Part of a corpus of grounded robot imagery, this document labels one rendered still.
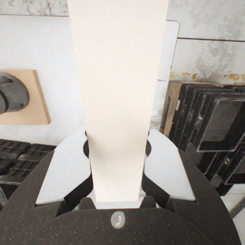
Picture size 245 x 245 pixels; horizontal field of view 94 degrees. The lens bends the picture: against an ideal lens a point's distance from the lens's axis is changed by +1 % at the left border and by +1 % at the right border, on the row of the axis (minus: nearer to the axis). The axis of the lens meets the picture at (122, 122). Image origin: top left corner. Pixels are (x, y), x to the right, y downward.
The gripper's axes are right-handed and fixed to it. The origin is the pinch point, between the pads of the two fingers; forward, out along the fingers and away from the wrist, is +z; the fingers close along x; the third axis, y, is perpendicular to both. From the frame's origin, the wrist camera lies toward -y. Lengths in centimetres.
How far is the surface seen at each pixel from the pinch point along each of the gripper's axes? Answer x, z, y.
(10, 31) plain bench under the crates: -37, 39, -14
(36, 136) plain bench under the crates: -42, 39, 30
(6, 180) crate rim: -40, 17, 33
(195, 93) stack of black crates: 57, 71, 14
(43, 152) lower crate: -37, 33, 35
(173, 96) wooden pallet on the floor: 53, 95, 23
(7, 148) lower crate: -53, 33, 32
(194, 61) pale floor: 72, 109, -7
